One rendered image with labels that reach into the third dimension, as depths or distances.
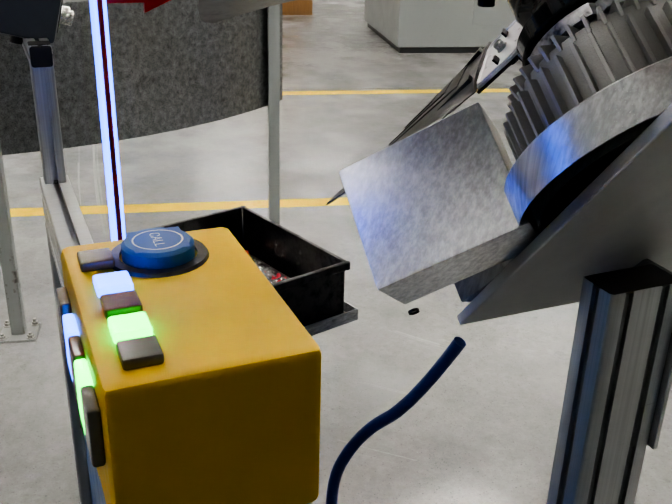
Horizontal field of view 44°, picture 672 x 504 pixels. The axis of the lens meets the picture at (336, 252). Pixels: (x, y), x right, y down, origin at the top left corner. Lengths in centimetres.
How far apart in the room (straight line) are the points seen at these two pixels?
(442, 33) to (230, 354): 667
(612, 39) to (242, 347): 44
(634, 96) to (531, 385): 180
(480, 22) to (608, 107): 644
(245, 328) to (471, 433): 180
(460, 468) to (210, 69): 143
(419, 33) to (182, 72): 449
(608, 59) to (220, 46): 209
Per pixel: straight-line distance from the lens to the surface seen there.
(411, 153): 79
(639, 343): 90
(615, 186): 70
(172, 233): 48
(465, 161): 77
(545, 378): 245
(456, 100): 89
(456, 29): 704
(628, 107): 65
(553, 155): 67
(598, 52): 70
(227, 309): 41
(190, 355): 38
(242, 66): 280
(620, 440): 96
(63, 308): 47
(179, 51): 261
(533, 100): 74
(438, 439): 215
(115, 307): 41
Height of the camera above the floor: 127
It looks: 24 degrees down
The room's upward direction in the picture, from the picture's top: 2 degrees clockwise
